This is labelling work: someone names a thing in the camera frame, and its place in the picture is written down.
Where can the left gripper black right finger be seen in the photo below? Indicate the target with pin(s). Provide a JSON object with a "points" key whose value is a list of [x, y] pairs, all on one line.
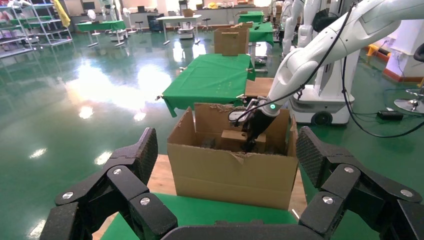
{"points": [[357, 198]]}

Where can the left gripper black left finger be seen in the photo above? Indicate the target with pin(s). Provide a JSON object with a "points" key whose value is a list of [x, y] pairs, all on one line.
{"points": [[116, 195]]}

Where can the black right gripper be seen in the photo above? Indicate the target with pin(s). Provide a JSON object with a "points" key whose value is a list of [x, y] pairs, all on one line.
{"points": [[258, 126]]}

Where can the small cardboard box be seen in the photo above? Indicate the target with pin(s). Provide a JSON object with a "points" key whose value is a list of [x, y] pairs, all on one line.
{"points": [[233, 140]]}

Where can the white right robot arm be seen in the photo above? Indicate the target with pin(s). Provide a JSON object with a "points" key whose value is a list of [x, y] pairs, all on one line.
{"points": [[311, 56]]}

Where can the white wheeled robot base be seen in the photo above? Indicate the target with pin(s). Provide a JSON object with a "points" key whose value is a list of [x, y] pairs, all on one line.
{"points": [[318, 102]]}

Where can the large open cardboard carton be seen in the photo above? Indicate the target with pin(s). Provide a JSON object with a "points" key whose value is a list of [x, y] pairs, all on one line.
{"points": [[232, 179]]}

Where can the silver binder clip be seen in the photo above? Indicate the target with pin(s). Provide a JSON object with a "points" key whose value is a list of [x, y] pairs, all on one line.
{"points": [[241, 96], [159, 98], [182, 69], [249, 70]]}

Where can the green table cloth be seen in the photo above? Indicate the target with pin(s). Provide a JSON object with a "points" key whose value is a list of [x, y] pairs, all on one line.
{"points": [[99, 25], [208, 79], [251, 16], [263, 33], [198, 208]]}

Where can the black power adapter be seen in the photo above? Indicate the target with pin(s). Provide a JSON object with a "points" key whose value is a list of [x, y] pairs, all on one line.
{"points": [[390, 115]]}

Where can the silver swivel chair base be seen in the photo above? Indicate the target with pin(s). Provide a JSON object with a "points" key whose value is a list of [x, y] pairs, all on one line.
{"points": [[410, 105]]}

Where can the white standing robot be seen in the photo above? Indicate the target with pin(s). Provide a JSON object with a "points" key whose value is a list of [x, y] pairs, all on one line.
{"points": [[306, 20]]}

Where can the white table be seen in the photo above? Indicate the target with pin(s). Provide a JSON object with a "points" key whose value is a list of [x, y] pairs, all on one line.
{"points": [[179, 17]]}

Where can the white pillar with red base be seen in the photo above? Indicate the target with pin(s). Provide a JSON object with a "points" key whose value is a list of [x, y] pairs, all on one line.
{"points": [[404, 56]]}

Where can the black stool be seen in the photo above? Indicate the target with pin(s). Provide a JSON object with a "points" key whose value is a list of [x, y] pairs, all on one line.
{"points": [[139, 24]]}

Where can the white standing fan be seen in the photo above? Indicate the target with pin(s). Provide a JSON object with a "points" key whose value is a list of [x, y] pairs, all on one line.
{"points": [[92, 15]]}

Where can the metal shelving rack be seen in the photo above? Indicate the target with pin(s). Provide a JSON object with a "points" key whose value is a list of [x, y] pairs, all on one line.
{"points": [[36, 23]]}

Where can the yellow hanging cloth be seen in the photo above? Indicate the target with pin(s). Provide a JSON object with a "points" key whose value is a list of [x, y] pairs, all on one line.
{"points": [[62, 13]]}

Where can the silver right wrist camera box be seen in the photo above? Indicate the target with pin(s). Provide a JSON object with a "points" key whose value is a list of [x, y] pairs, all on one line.
{"points": [[236, 116]]}

